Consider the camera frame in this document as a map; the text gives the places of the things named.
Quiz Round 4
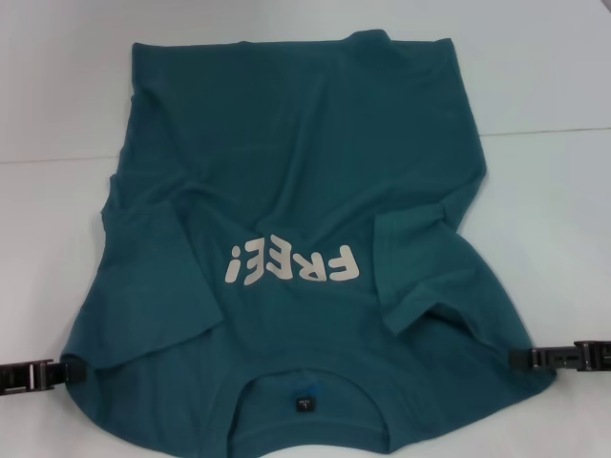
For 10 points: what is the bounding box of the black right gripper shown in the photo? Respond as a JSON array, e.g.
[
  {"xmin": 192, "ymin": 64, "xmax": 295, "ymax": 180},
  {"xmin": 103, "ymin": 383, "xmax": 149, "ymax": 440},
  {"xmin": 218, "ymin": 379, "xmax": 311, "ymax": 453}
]
[{"xmin": 509, "ymin": 341, "xmax": 611, "ymax": 374}]

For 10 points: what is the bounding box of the teal t-shirt with FREE print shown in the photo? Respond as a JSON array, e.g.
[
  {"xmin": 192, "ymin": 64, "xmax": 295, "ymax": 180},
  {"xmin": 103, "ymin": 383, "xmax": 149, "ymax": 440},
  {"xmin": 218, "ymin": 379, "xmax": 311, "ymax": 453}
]
[{"xmin": 60, "ymin": 28, "xmax": 560, "ymax": 458}]

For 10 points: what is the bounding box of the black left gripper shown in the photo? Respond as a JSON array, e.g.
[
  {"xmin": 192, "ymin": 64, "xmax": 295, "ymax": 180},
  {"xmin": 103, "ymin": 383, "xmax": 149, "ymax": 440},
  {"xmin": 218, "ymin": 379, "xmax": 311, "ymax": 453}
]
[{"xmin": 0, "ymin": 358, "xmax": 91, "ymax": 397}]

